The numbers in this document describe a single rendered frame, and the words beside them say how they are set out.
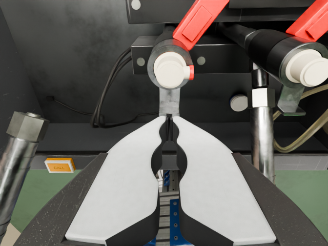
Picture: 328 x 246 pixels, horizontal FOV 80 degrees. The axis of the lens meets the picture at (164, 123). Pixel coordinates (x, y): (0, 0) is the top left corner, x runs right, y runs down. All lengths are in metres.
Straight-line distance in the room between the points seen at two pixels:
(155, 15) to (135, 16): 0.02
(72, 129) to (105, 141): 0.10
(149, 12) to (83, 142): 0.30
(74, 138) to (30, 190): 1.94
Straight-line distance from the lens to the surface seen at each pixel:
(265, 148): 0.19
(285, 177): 2.09
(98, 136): 0.46
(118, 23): 0.42
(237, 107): 0.47
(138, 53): 0.27
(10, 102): 0.49
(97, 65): 0.45
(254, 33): 0.20
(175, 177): 1.11
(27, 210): 2.69
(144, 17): 0.26
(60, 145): 0.47
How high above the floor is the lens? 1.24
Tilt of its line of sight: 58 degrees down
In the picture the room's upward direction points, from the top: 177 degrees counter-clockwise
